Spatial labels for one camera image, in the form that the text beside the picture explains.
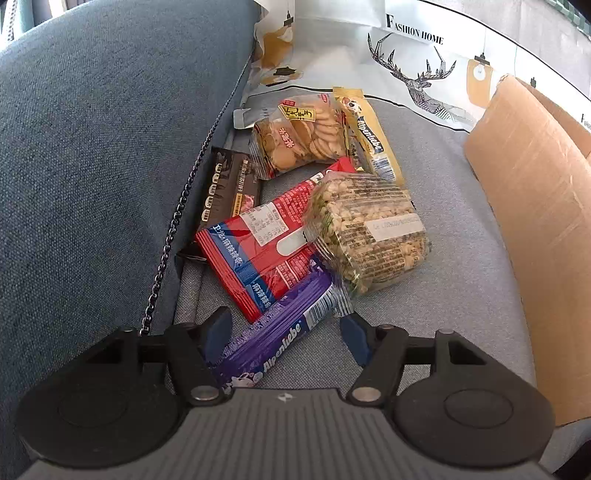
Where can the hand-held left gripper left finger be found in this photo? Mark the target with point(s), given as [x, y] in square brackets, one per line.
[217, 331]

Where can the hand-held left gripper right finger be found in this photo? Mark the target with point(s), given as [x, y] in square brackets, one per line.
[355, 339]

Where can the purple candy stick packet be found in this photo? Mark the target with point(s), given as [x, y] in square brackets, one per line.
[277, 332]

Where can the red snack packet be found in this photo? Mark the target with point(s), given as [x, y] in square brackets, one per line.
[249, 249]

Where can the dark brown chocolate packet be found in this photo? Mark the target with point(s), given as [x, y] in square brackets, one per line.
[226, 189]

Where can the cardboard box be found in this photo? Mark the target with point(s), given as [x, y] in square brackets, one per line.
[531, 207]

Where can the clear peanut packet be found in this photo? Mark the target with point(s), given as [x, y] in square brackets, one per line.
[369, 221]

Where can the yellow candy stick packet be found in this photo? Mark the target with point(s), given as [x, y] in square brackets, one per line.
[369, 138]

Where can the round biscuit packet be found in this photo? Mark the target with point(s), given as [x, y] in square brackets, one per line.
[300, 134]

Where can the blue grey sofa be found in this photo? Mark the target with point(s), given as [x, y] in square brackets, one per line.
[92, 138]

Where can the white deer print pillow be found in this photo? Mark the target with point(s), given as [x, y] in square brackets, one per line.
[341, 46]

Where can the grey curtain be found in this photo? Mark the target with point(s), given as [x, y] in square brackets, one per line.
[23, 18]

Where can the green checked cloth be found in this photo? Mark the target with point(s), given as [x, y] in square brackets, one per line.
[568, 8]

